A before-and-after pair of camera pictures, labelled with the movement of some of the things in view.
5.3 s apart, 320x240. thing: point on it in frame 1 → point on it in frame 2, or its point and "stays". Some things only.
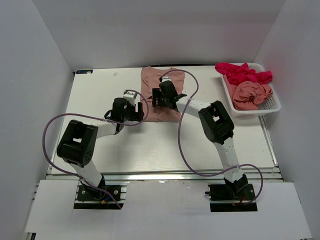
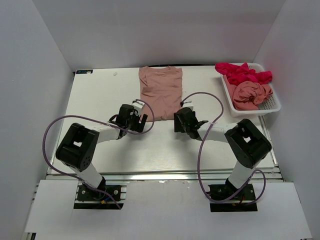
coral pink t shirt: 248,95 stays
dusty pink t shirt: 150,78 stays
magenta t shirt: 236,74 stays
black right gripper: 156,93 → 177,125
